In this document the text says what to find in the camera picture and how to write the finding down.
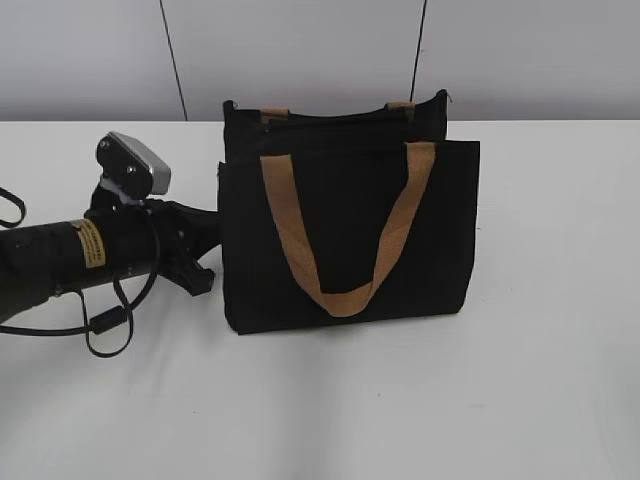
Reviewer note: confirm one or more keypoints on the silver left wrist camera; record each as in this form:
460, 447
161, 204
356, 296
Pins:
131, 171

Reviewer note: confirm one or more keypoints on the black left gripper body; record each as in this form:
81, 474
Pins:
138, 239

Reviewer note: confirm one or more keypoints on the black tote bag tan handles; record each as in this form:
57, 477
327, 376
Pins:
345, 219

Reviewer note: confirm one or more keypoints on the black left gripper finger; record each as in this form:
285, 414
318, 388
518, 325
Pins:
201, 230
188, 274

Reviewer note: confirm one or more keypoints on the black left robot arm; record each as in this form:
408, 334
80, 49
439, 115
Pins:
43, 261

